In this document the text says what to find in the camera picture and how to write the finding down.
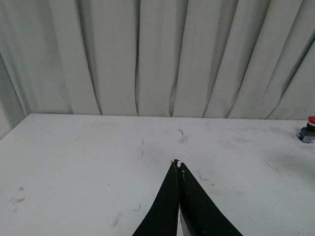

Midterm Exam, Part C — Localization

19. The white pleated curtain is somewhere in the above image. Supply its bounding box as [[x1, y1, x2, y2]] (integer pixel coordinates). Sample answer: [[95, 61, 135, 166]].
[[0, 0, 315, 136]]

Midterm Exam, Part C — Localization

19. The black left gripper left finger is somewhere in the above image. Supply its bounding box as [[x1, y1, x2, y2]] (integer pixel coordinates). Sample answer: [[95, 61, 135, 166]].
[[133, 159, 179, 236]]

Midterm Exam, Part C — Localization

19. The red push button switch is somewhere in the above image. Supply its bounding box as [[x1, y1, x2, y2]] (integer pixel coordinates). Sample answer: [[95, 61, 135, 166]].
[[298, 116, 315, 143]]

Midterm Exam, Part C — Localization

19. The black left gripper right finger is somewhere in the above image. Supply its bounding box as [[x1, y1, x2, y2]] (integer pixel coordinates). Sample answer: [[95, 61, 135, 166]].
[[179, 163, 241, 236]]

